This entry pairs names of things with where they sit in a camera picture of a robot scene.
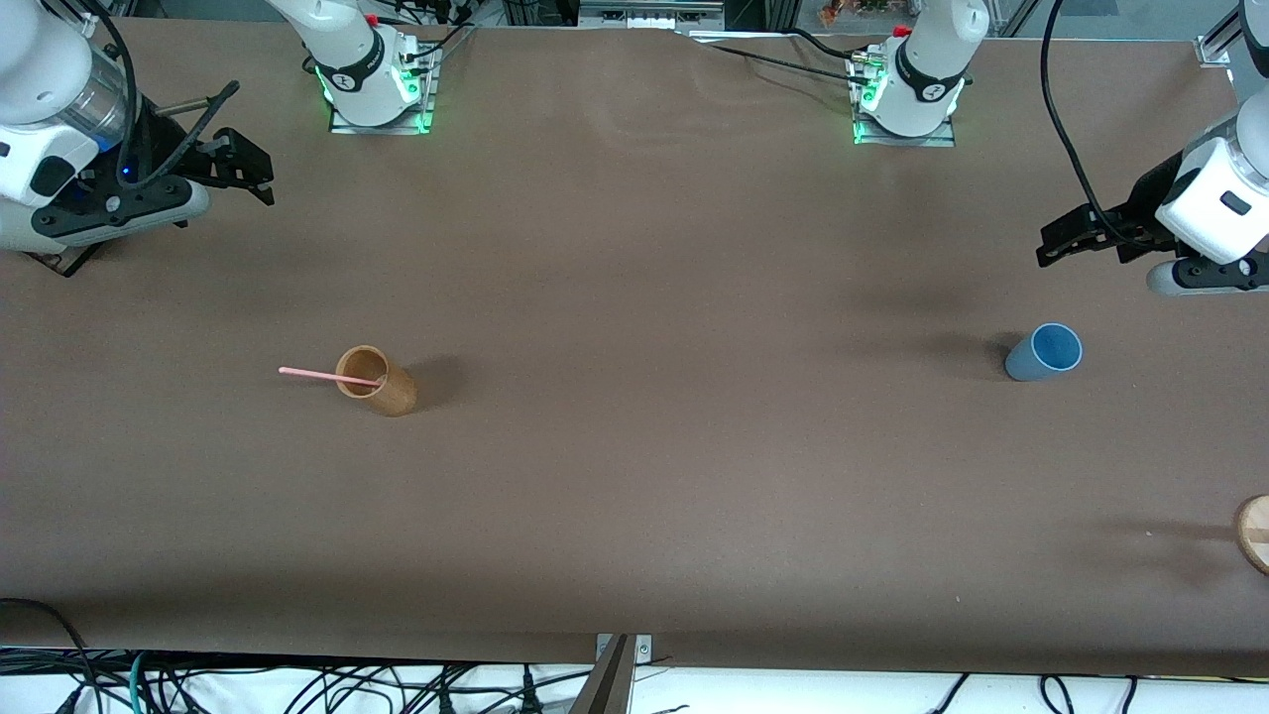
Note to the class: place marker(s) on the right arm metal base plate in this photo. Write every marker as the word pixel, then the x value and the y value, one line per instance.
pixel 428 99

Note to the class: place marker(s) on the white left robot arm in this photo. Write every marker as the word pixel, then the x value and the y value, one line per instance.
pixel 932 59

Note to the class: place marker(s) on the round wooden disc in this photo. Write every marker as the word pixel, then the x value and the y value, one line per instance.
pixel 1257 535

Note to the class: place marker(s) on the dark camera stand post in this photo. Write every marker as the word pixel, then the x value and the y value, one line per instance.
pixel 605 689

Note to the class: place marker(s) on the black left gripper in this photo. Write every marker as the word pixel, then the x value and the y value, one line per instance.
pixel 1142 205

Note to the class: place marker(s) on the pink chopstick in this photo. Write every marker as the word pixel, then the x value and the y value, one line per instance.
pixel 317 374

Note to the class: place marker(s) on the grey electronics box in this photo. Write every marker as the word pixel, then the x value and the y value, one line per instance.
pixel 649 12

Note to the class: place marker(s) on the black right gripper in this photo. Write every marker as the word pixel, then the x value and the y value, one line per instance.
pixel 162 140

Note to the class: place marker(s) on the blue cup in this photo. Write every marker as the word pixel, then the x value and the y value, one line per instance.
pixel 1051 347

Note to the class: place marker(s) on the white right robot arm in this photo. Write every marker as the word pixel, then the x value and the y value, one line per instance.
pixel 40 59

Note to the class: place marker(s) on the small metal table bracket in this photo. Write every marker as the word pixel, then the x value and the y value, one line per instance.
pixel 644 650

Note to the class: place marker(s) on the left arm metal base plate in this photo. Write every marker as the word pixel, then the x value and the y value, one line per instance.
pixel 942 139

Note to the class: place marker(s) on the aluminium frame profile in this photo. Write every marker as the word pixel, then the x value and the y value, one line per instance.
pixel 1217 45

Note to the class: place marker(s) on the bamboo cup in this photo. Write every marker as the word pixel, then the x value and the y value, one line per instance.
pixel 392 397

